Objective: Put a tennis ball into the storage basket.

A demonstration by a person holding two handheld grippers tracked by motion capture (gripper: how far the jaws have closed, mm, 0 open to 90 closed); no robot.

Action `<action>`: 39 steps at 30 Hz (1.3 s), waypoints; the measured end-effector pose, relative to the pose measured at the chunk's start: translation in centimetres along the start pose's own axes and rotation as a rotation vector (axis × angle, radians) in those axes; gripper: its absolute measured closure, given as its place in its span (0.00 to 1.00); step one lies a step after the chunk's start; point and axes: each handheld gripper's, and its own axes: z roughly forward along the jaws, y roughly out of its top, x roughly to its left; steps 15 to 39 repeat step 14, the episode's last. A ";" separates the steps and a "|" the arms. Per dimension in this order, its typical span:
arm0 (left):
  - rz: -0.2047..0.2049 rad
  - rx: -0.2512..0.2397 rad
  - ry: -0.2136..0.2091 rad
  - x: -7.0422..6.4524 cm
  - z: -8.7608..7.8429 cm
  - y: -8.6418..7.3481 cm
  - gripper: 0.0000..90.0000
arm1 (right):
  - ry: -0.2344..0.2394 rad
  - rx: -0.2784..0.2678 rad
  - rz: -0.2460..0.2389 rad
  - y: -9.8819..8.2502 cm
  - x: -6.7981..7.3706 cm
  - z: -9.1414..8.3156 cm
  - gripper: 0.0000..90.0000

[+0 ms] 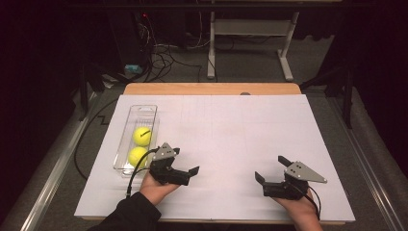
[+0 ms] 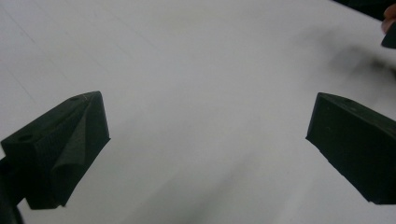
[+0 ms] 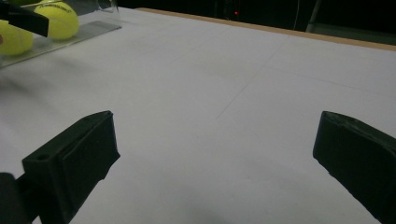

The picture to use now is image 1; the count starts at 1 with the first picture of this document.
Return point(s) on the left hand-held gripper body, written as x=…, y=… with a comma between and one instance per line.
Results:
x=168, y=173

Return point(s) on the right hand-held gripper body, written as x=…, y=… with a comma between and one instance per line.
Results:
x=284, y=190

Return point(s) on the plain yellow tennis ball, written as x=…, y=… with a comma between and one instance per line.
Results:
x=137, y=156

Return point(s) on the yellow tennis ball black print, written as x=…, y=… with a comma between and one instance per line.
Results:
x=142, y=136

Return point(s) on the clear plastic tray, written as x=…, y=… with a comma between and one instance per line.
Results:
x=142, y=115

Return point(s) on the person's left hand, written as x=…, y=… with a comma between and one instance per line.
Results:
x=154, y=191

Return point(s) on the person's right hand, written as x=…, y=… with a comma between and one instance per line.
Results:
x=300, y=210

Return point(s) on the white board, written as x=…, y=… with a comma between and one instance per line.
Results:
x=224, y=144

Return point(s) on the wooden table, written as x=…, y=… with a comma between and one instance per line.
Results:
x=192, y=89

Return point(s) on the dark round table grommet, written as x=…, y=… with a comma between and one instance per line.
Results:
x=245, y=93

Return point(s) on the black metal stand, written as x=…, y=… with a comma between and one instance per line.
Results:
x=348, y=96

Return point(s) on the small teal object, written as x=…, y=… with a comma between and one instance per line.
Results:
x=133, y=68

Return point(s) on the dark equipment box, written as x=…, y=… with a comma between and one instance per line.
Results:
x=128, y=35

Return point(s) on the metal floor rail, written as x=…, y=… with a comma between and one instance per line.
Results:
x=51, y=183
x=369, y=166

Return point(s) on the white metal desk frame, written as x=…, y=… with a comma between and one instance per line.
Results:
x=250, y=27

